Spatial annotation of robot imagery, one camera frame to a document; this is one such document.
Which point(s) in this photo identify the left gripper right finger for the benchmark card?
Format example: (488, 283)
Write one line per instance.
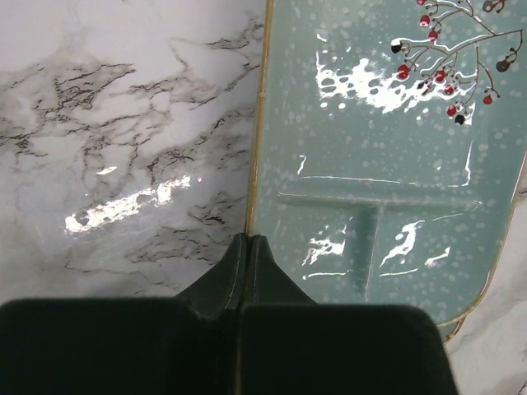
(289, 344)

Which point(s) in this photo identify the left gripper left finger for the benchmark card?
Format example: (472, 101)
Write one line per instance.
(153, 345)

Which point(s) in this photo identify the mint rectangular dish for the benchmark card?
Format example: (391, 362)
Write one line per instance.
(390, 141)
(449, 330)

